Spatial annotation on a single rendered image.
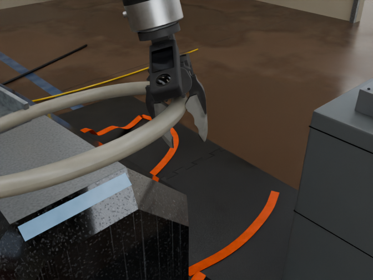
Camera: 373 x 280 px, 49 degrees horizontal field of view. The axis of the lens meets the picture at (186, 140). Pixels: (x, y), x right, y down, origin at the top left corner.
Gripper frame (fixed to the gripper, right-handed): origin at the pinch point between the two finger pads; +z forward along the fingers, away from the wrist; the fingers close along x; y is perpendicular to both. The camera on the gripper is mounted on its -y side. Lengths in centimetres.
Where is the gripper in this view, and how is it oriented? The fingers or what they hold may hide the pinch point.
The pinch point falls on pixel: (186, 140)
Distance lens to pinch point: 73.5
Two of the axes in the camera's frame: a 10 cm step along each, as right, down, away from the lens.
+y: 0.5, -4.0, 9.2
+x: -9.7, 2.0, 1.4
